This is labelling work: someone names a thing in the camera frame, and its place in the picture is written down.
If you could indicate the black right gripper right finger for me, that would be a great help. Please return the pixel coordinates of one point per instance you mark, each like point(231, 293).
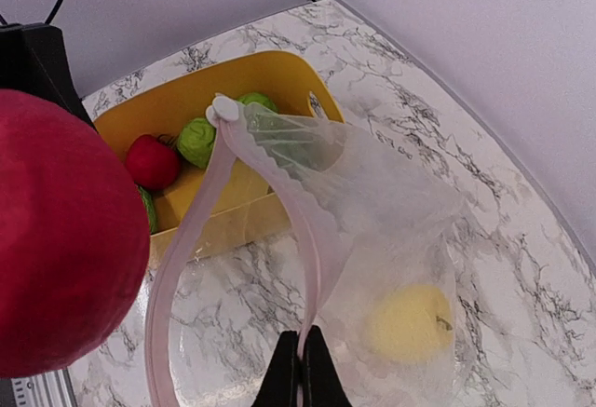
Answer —
point(321, 385)

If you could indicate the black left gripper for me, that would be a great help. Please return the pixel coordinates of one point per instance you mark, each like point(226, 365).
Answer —
point(34, 61)

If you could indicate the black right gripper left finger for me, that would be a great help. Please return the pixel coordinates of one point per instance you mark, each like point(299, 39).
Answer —
point(281, 380)

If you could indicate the clear zip top bag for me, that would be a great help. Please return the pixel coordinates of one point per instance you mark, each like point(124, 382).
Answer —
point(367, 223)

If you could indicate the red apple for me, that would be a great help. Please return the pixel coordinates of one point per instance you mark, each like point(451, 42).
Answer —
point(75, 237)
point(152, 164)

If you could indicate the red apple in basket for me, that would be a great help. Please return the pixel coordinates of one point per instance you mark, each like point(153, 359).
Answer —
point(152, 164)

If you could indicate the green grape bunch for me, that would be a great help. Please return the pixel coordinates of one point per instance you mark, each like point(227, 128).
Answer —
point(150, 209)

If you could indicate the yellow plastic basket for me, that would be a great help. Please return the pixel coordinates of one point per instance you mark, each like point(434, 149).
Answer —
point(165, 138)

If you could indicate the green apple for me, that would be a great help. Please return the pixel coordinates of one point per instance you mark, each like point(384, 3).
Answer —
point(258, 102)

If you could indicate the front aluminium rail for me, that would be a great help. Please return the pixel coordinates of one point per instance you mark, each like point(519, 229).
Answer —
point(52, 389)

